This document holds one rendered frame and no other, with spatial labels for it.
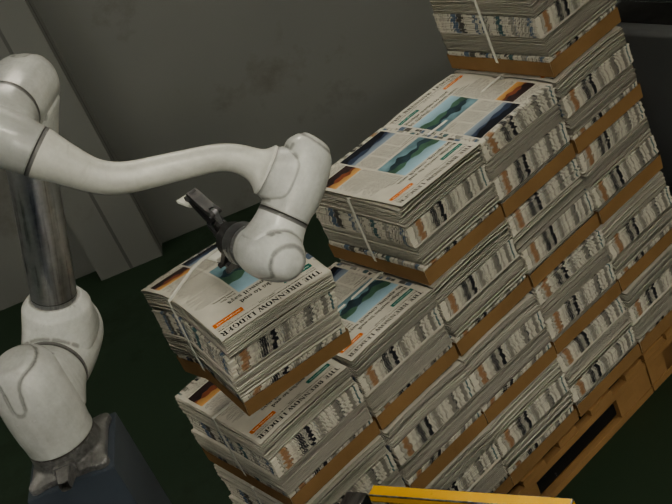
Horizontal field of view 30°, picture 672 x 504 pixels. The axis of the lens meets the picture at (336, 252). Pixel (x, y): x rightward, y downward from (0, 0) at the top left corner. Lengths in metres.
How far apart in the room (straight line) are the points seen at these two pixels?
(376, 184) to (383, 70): 2.49
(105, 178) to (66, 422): 0.57
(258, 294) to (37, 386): 0.49
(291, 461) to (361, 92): 2.91
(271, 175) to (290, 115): 3.18
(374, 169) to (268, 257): 0.85
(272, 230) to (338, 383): 0.65
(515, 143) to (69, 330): 1.20
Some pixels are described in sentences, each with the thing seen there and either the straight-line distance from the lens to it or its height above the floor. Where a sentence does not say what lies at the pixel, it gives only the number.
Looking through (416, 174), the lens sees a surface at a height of 1.07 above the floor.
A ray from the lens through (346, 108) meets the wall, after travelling 5.56.
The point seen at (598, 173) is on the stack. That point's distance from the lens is 3.43.
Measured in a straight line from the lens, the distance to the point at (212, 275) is 2.74.
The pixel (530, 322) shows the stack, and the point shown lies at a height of 0.53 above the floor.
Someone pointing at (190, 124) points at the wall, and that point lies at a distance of 5.53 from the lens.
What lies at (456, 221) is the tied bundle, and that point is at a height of 0.93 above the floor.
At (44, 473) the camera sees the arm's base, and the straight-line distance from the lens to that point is 2.75.
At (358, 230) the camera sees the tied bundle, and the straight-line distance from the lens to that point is 3.14.
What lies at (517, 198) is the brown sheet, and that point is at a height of 0.86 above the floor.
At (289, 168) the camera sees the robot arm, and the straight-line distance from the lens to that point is 2.38.
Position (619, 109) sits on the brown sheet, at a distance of 3.45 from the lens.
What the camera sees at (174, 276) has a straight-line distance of 2.85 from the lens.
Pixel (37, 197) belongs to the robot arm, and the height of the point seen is 1.53.
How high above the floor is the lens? 2.46
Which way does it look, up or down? 29 degrees down
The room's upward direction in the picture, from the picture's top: 24 degrees counter-clockwise
